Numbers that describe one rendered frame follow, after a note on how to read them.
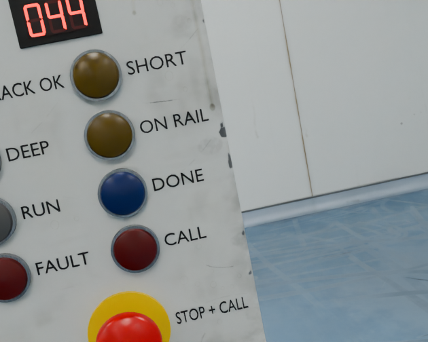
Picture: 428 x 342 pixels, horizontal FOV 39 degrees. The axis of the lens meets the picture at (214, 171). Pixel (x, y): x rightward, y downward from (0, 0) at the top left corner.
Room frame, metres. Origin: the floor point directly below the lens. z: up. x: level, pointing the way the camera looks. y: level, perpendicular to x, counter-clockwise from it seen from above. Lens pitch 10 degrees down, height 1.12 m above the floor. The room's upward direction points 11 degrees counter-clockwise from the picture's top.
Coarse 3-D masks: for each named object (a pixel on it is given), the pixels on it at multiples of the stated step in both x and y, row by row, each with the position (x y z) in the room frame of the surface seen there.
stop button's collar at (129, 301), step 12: (108, 300) 0.35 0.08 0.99; (120, 300) 0.36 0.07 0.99; (132, 300) 0.36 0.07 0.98; (144, 300) 0.36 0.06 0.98; (156, 300) 0.36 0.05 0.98; (96, 312) 0.35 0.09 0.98; (108, 312) 0.35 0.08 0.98; (120, 312) 0.36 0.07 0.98; (144, 312) 0.36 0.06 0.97; (156, 312) 0.36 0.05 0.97; (96, 324) 0.35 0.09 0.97; (168, 324) 0.36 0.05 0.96; (168, 336) 0.36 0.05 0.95
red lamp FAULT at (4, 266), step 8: (0, 264) 0.35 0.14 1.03; (8, 264) 0.35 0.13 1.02; (16, 264) 0.35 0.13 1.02; (0, 272) 0.34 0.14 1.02; (8, 272) 0.35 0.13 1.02; (16, 272) 0.35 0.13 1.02; (24, 272) 0.35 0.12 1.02; (0, 280) 0.34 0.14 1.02; (8, 280) 0.34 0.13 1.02; (16, 280) 0.35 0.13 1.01; (24, 280) 0.35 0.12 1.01; (0, 288) 0.34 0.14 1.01; (8, 288) 0.34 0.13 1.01; (16, 288) 0.35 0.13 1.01; (24, 288) 0.35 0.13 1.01; (0, 296) 0.34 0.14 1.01; (8, 296) 0.35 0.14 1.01; (16, 296) 0.35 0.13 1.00
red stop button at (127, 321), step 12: (132, 312) 0.34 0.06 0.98; (108, 324) 0.33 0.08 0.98; (120, 324) 0.33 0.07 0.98; (132, 324) 0.33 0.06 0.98; (144, 324) 0.33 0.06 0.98; (156, 324) 0.34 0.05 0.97; (96, 336) 0.34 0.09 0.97; (108, 336) 0.33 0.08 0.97; (120, 336) 0.33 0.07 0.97; (132, 336) 0.33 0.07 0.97; (144, 336) 0.33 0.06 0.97; (156, 336) 0.33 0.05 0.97
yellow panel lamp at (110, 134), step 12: (96, 120) 0.35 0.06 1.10; (108, 120) 0.35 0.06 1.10; (120, 120) 0.35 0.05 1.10; (96, 132) 0.35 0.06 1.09; (108, 132) 0.35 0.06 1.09; (120, 132) 0.35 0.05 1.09; (96, 144) 0.35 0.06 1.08; (108, 144) 0.35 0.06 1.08; (120, 144) 0.35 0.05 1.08; (108, 156) 0.35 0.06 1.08
